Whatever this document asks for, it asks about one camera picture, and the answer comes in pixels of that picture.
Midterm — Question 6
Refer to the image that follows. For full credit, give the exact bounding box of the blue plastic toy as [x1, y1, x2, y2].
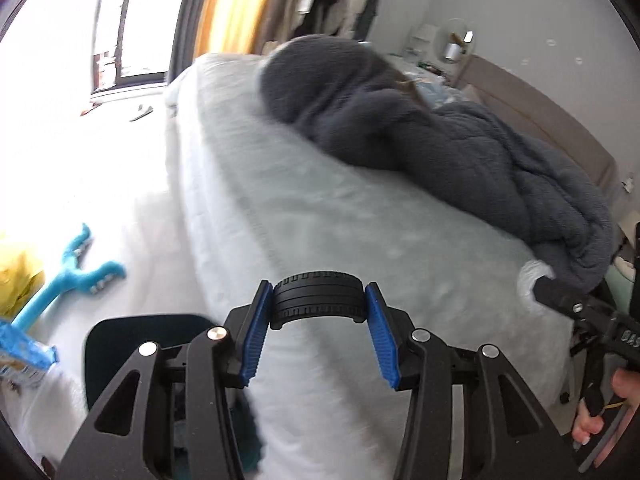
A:
[10, 223, 127, 334]

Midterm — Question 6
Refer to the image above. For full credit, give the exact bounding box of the white desk organizer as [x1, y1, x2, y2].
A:
[409, 24, 442, 57]

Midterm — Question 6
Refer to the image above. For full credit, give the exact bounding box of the blue snack packet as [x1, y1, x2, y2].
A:
[0, 317, 60, 392]

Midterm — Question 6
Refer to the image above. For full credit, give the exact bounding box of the round mirror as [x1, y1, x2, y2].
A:
[437, 18, 477, 64]

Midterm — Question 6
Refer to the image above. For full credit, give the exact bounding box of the dark grey curtain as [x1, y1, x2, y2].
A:
[167, 0, 217, 84]

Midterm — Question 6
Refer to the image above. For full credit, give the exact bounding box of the person's right hand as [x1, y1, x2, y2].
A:
[571, 367, 640, 447]

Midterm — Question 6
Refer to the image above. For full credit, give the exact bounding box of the beige headboard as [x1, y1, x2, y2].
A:
[457, 55, 619, 202]

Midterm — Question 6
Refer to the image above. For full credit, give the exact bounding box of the black toy tyre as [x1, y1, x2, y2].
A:
[270, 271, 369, 331]

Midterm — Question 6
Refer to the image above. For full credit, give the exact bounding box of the light blue cloth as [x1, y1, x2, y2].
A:
[412, 77, 458, 111]

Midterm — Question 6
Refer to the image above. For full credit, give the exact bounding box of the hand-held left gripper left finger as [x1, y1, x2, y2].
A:
[57, 280, 274, 480]

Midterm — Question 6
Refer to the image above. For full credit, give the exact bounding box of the brown cloth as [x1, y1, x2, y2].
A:
[390, 67, 426, 103]

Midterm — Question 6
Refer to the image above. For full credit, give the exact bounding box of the orange curtain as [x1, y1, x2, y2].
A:
[195, 0, 282, 61]

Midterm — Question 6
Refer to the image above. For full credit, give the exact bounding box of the grey fleece blanket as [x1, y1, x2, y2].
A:
[259, 34, 619, 295]

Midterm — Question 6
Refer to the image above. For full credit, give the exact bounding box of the dark window frame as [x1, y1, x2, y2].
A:
[90, 0, 172, 97]

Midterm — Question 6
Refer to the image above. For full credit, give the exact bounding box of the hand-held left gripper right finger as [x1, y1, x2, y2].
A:
[365, 282, 576, 480]

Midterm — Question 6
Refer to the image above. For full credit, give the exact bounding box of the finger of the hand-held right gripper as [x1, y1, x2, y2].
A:
[531, 275, 621, 332]

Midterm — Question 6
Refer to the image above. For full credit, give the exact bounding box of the white fluffy bed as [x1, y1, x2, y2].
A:
[165, 52, 576, 480]

